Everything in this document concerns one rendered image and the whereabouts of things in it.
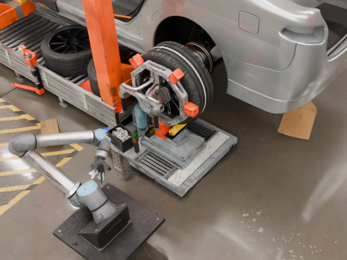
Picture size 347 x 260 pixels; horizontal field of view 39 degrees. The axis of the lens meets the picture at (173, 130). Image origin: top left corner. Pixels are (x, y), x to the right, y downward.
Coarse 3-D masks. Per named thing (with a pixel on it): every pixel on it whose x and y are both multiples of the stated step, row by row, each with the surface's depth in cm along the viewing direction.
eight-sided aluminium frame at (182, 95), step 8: (144, 64) 372; (152, 64) 373; (136, 72) 386; (160, 72) 365; (168, 72) 363; (136, 80) 395; (168, 80) 364; (176, 88) 364; (184, 96) 366; (184, 104) 370; (160, 120) 402; (168, 120) 399; (176, 120) 387
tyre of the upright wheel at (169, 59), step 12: (156, 48) 380; (180, 48) 376; (144, 60) 384; (156, 60) 374; (168, 60) 366; (180, 60) 367; (192, 60) 371; (192, 72) 367; (204, 72) 374; (192, 84) 366; (204, 84) 375; (192, 96) 370; (204, 96) 378; (204, 108) 392; (192, 120) 389
